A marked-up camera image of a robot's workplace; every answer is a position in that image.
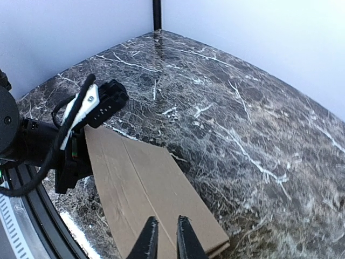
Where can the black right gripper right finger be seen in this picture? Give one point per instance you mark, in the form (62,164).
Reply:
(188,245)

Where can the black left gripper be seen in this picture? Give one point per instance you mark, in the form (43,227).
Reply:
(73,164)

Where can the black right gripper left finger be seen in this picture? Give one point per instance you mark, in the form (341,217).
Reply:
(146,246)

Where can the brown cardboard box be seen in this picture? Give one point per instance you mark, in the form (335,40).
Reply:
(135,181)

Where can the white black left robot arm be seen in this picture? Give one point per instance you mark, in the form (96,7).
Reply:
(11,132)

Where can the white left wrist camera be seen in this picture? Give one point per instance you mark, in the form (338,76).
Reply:
(99,103)

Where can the black front table rail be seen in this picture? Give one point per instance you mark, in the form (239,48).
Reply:
(51,230)

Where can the white slotted cable duct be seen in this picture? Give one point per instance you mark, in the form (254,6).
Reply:
(12,230)

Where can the black left frame post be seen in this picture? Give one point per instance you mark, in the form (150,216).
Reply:
(157,15)

